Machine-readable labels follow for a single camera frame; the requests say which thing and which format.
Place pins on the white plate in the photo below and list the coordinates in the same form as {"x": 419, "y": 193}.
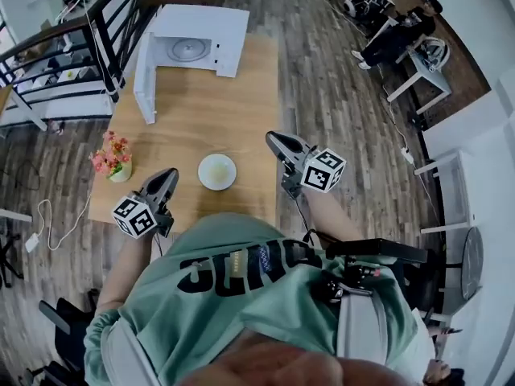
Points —
{"x": 203, "y": 175}

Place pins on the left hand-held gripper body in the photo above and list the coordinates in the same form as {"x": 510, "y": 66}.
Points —
{"x": 134, "y": 217}

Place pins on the black office chair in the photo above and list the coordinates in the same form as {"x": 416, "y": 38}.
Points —
{"x": 6, "y": 255}
{"x": 68, "y": 336}

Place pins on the green printed t-shirt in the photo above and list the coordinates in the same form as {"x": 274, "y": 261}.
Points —
{"x": 241, "y": 312}

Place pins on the white microwave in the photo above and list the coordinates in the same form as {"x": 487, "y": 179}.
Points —
{"x": 225, "y": 26}

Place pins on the yellowish residue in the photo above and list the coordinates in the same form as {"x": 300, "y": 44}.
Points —
{"x": 218, "y": 171}

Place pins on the person's right forearm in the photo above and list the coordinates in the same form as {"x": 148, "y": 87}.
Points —
{"x": 330, "y": 215}

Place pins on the white shelf unit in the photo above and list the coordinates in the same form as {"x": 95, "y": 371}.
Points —
{"x": 458, "y": 191}

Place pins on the pink flowers in pale pot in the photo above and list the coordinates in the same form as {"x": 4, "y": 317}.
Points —
{"x": 114, "y": 159}

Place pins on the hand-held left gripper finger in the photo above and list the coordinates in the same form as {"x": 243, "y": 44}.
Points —
{"x": 172, "y": 189}
{"x": 149, "y": 183}

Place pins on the person's left forearm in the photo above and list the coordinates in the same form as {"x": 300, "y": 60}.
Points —
{"x": 124, "y": 268}

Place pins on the glass turntable plate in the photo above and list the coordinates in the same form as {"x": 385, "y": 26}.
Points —
{"x": 189, "y": 49}

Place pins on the white round device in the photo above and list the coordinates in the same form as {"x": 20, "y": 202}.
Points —
{"x": 350, "y": 7}

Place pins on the person's head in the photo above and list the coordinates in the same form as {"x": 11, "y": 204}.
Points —
{"x": 281, "y": 364}

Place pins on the black flat box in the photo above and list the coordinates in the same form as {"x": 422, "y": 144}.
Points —
{"x": 382, "y": 249}

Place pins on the round dark table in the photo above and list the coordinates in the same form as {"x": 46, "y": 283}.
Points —
{"x": 472, "y": 264}

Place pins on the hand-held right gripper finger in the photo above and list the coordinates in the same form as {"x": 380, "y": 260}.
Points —
{"x": 293, "y": 141}
{"x": 277, "y": 151}

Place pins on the black metal railing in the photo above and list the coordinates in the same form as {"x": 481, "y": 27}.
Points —
{"x": 105, "y": 54}

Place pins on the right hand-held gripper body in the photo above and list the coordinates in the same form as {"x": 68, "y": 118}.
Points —
{"x": 322, "y": 171}

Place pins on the black clamp mount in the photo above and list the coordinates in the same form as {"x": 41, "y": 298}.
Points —
{"x": 346, "y": 284}

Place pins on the white floor adapter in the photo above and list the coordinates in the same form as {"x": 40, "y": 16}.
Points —
{"x": 408, "y": 156}

